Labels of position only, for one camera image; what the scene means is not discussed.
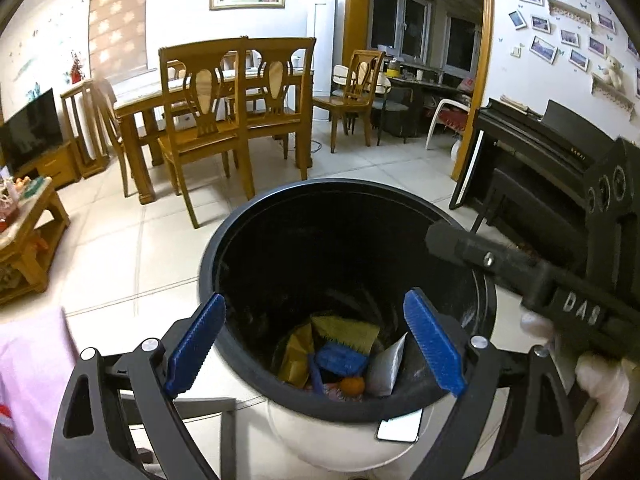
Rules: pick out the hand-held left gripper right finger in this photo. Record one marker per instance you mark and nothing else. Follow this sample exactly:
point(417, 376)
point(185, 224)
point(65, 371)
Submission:
point(432, 342)

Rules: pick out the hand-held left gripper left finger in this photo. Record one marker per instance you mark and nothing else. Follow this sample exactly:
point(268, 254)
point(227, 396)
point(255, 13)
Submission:
point(195, 345)

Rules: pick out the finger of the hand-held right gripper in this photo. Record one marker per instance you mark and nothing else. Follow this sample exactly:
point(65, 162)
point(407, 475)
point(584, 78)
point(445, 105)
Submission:
point(470, 250)

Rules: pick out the silver bubble mailer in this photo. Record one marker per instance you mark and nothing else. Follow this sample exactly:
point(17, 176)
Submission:
point(385, 370)

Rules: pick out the large yellow packet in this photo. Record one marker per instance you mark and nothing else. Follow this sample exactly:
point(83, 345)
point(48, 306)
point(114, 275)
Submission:
point(345, 327)

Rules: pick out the orange fruit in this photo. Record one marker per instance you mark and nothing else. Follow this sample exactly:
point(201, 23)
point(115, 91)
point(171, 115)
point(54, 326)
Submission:
point(352, 386)

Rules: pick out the blue packet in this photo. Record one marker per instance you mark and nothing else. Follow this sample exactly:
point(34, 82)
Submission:
point(340, 358)

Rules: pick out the yellow stick packet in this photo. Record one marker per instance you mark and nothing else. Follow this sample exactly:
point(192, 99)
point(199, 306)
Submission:
point(295, 360)

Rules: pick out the round trash bin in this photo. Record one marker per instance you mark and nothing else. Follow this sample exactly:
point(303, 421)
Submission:
point(300, 240)

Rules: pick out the person's right forearm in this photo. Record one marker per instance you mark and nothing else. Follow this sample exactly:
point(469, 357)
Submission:
point(605, 435)

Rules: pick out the person's right hand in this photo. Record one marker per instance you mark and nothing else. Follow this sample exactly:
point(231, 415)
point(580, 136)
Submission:
point(602, 380)

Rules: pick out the black piano bench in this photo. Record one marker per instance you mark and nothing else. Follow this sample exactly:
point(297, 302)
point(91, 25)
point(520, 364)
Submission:
point(530, 185)

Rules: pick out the black upright piano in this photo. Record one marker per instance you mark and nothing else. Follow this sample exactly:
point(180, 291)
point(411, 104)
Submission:
point(525, 145)

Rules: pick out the white plastic chair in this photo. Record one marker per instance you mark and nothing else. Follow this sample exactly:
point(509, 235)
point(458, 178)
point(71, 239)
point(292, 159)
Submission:
point(445, 110)

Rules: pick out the dark cluttered counter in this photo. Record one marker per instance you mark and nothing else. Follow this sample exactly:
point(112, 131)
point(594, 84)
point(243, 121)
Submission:
point(415, 95)

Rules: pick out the purple tablecloth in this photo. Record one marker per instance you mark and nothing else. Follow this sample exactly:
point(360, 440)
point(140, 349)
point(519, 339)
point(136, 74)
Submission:
point(30, 360)

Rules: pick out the white teddy bear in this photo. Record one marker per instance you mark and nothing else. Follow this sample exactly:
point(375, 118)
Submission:
point(612, 70)

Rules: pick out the wooden coffee table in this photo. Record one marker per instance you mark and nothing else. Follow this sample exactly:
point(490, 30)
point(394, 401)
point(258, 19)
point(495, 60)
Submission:
point(30, 240)

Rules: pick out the wooden dining table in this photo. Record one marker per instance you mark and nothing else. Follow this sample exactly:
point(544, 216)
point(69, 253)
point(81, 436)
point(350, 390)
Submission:
point(137, 150)

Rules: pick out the wooden television stand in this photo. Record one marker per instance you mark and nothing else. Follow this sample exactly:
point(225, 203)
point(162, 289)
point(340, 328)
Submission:
point(55, 162)

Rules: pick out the white standing air conditioner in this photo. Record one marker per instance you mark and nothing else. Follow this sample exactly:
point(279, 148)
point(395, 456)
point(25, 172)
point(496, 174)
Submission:
point(322, 45)

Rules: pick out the tall wooden plant stand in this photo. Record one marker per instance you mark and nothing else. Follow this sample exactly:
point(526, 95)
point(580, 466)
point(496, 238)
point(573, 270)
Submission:
point(72, 110)

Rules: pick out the flat screen television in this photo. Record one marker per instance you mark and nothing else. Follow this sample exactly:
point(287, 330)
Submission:
point(30, 130)

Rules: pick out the red vase with flowers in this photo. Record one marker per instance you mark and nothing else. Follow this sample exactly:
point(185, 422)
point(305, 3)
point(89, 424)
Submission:
point(76, 70)

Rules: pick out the beige patterned window blind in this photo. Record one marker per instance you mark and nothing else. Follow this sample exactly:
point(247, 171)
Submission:
point(117, 25)

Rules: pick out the white wall shelf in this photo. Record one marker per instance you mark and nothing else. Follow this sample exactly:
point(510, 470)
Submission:
point(607, 95)

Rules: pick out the group of wall photo frames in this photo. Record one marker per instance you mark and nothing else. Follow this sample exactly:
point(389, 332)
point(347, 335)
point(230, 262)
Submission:
point(570, 35)

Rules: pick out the wooden doorway frame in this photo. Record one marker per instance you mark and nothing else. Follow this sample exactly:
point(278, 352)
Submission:
point(357, 25)

